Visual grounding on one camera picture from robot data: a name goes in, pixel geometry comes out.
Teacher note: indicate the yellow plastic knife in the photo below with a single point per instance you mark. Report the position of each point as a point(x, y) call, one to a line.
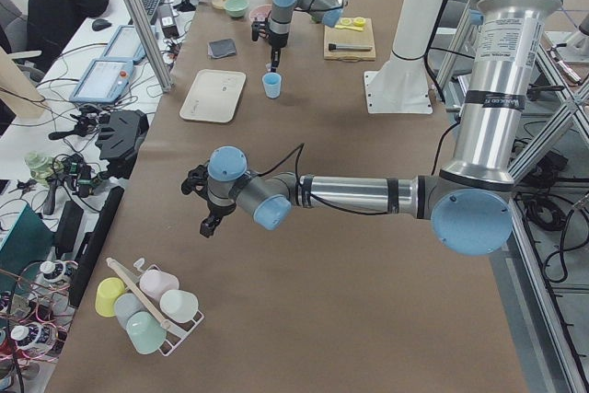
point(348, 27)

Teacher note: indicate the blue teach pendant near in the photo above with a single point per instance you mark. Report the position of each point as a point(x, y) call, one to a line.
point(103, 81)

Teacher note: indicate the cream rabbit tray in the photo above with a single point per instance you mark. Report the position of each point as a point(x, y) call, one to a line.
point(213, 96)

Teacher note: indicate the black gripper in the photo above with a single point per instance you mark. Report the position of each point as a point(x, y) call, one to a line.
point(276, 41)
point(214, 208)

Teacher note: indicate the grey folded cloth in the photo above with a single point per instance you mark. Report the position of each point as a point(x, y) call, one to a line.
point(218, 49)

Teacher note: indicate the steel muddler black tip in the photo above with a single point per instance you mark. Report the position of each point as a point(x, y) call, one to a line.
point(332, 47)

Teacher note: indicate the mint green bowl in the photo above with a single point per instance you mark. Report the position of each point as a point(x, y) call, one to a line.
point(236, 8)

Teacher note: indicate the yellow cup on rack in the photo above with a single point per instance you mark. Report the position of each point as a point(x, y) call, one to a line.
point(108, 291)

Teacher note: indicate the pink bowl of ice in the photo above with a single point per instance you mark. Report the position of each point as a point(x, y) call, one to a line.
point(259, 13)

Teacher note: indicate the pink cup on rack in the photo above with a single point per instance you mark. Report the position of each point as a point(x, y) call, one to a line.
point(154, 283)

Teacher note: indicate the blue teach pendant far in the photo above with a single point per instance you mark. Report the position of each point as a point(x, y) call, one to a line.
point(125, 43)

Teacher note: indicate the wooden cutting board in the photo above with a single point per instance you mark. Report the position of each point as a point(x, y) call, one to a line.
point(332, 35)

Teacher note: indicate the blue teach pendant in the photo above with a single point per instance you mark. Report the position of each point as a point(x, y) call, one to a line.
point(103, 81)
point(125, 43)

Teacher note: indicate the mint cup on rack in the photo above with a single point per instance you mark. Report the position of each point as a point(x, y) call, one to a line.
point(145, 332)

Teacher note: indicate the grey cup on rack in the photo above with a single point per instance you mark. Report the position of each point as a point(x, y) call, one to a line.
point(125, 306)

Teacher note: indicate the blue plastic cup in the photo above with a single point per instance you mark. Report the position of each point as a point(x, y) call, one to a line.
point(272, 83)

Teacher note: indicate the white cup on rack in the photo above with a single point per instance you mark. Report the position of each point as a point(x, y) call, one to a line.
point(181, 306)

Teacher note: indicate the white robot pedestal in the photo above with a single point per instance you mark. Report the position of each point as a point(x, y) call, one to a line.
point(401, 84)

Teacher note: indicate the white wire cup rack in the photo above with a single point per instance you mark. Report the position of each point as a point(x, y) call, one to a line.
point(160, 325)

